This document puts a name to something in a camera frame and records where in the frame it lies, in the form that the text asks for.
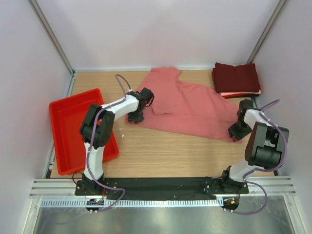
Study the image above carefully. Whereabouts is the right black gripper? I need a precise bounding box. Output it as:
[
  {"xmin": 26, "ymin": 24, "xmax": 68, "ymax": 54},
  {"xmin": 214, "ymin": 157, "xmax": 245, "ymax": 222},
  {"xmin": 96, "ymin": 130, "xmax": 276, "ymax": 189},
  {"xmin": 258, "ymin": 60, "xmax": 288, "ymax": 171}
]
[{"xmin": 229, "ymin": 119, "xmax": 253, "ymax": 142}]

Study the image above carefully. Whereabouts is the pink t shirt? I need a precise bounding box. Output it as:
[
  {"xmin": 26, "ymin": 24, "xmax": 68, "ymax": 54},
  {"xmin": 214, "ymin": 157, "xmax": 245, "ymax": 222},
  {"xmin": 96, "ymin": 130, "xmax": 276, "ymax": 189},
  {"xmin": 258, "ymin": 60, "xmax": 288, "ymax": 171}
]
[{"xmin": 137, "ymin": 67, "xmax": 238, "ymax": 142}]

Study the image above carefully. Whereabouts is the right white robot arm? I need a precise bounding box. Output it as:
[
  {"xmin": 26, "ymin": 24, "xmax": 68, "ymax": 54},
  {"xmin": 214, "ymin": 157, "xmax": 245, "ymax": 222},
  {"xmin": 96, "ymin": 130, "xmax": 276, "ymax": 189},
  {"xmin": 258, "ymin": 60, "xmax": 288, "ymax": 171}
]
[{"xmin": 219, "ymin": 99, "xmax": 289, "ymax": 193}]

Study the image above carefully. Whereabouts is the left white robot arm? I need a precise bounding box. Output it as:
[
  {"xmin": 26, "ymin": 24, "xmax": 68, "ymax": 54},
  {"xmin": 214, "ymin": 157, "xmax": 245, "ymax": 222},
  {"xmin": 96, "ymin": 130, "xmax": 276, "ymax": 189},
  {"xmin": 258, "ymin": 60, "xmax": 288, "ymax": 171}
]
[{"xmin": 79, "ymin": 88, "xmax": 155, "ymax": 195}]

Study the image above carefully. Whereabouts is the pink folded shirt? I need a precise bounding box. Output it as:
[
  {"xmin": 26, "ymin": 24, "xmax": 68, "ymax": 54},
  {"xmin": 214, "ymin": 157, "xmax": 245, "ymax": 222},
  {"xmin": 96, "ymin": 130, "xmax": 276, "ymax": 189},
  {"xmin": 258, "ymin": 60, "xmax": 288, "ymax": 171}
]
[{"xmin": 219, "ymin": 89, "xmax": 261, "ymax": 98}]

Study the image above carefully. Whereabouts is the dark red folded shirt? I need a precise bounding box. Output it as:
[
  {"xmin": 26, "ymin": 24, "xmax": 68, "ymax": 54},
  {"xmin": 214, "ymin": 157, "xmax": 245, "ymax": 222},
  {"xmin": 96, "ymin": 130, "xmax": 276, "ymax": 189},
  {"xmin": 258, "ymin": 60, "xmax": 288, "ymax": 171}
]
[{"xmin": 214, "ymin": 62, "xmax": 261, "ymax": 93}]

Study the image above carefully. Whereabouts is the red plastic tray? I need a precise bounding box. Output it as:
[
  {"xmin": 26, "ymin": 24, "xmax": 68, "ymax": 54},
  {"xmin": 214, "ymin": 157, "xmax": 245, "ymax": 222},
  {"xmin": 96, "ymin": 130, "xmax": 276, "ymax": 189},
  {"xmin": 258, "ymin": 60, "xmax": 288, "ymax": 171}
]
[{"xmin": 49, "ymin": 88, "xmax": 104, "ymax": 178}]

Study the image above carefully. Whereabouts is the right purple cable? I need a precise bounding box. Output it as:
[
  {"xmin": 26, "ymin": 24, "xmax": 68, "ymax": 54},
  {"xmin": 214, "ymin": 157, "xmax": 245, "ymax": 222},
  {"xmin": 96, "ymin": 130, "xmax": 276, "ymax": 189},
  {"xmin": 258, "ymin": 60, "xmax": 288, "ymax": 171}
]
[{"xmin": 229, "ymin": 98, "xmax": 290, "ymax": 215}]

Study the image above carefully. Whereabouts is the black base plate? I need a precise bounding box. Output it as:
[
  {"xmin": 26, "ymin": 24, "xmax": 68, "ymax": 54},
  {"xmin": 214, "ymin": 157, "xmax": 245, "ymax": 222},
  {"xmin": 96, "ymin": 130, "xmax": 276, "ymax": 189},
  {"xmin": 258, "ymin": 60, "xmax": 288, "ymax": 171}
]
[{"xmin": 75, "ymin": 176, "xmax": 249, "ymax": 202}]

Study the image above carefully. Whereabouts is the slotted cable duct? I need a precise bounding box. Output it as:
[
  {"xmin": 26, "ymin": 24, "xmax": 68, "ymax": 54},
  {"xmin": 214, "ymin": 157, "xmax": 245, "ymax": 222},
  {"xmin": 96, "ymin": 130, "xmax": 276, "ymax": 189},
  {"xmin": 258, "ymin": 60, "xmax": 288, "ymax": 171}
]
[{"xmin": 40, "ymin": 197, "xmax": 223, "ymax": 209}]

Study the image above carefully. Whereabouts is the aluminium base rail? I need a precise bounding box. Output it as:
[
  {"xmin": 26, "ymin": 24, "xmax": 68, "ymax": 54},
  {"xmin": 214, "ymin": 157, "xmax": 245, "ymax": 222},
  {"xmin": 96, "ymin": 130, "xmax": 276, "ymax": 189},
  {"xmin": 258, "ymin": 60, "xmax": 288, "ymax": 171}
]
[{"xmin": 29, "ymin": 176, "xmax": 296, "ymax": 197}]

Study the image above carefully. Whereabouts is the left aluminium frame post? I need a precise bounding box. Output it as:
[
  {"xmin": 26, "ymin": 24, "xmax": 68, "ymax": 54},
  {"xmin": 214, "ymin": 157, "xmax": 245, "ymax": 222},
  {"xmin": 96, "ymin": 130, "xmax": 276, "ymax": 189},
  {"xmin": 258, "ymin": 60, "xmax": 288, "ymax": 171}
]
[{"xmin": 28, "ymin": 0, "xmax": 75, "ymax": 75}]

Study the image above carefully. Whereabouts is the aluminium frame post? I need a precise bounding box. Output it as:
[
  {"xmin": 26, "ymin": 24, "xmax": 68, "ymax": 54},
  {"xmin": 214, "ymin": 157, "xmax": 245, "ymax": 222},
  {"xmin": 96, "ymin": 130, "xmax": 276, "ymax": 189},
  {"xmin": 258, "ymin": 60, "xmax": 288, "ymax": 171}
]
[
  {"xmin": 28, "ymin": 0, "xmax": 75, "ymax": 75},
  {"xmin": 246, "ymin": 0, "xmax": 289, "ymax": 64}
]

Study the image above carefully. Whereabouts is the right aluminium frame post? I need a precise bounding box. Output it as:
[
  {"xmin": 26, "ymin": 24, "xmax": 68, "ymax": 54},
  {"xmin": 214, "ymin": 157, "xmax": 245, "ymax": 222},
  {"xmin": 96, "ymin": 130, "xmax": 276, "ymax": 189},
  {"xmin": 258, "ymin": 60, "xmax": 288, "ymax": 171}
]
[{"xmin": 246, "ymin": 0, "xmax": 289, "ymax": 64}]

